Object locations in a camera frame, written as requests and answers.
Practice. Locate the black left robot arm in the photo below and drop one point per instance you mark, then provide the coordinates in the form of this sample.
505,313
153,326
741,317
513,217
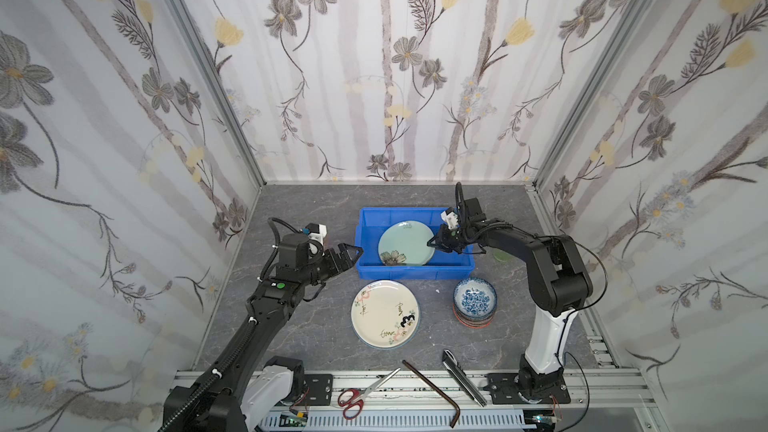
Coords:
223,398

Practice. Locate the dark bent metal bar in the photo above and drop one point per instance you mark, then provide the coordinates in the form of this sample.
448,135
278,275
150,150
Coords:
422,377

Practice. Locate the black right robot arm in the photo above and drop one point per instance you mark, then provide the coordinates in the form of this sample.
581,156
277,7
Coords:
557,279

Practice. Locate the aluminium front rail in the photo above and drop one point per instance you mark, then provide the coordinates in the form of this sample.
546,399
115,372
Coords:
592,388

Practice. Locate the white slotted cable duct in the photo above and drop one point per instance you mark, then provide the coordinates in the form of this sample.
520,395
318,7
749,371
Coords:
393,420

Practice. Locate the green floral plate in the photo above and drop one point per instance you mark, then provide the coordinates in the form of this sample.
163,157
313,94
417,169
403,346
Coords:
406,244

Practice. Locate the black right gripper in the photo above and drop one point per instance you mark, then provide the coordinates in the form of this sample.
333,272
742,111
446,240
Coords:
452,235

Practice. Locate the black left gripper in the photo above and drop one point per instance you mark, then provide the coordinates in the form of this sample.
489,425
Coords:
330,260

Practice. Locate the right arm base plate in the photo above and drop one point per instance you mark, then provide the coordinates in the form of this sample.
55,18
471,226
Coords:
510,387

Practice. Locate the red handled scissors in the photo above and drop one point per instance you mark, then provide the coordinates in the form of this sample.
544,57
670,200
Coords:
351,400

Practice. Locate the green glass cup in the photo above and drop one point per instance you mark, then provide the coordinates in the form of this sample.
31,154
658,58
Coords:
502,256

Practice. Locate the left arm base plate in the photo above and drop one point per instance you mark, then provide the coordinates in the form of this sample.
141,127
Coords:
318,391

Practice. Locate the blue patterned bowl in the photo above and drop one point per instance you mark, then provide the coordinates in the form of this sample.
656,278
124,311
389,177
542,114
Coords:
475,299

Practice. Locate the red rimmed bowl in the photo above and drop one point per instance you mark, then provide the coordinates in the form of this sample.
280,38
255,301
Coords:
471,322

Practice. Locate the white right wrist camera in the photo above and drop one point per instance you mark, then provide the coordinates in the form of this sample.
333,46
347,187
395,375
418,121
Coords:
450,218

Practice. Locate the blue plastic bin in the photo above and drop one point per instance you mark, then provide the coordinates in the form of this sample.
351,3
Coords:
374,221

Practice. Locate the cream painted plate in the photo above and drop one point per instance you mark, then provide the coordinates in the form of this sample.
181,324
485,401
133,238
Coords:
385,314

